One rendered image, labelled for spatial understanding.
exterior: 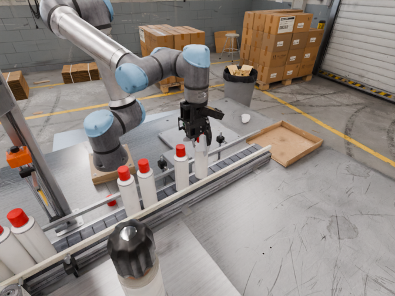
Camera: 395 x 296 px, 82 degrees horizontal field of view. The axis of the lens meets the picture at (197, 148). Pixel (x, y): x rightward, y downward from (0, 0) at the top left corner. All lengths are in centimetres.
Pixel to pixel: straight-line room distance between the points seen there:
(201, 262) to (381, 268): 55
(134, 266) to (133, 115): 70
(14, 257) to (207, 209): 58
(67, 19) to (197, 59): 40
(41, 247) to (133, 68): 53
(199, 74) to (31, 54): 558
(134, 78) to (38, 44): 547
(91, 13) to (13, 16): 510
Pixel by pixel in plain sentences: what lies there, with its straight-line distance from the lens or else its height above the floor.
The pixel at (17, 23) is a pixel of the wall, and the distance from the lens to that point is 603.
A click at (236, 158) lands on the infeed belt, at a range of 105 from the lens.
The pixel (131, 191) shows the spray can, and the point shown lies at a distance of 74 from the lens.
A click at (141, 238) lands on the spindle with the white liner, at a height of 118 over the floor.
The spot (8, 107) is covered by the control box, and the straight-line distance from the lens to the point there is 69.
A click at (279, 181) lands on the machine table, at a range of 106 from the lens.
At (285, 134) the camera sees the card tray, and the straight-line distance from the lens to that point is 138.
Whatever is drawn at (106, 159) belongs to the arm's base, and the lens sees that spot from 102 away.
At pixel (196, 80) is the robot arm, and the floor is 131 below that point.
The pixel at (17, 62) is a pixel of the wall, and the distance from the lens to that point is 619.
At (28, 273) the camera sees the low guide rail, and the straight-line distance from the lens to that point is 82.
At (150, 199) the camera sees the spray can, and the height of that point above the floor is 94.
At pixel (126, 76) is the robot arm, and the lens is 62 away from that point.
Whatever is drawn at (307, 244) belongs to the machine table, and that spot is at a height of 83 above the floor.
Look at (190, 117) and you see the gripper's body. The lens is 71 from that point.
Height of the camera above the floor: 153
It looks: 36 degrees down
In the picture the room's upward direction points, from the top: straight up
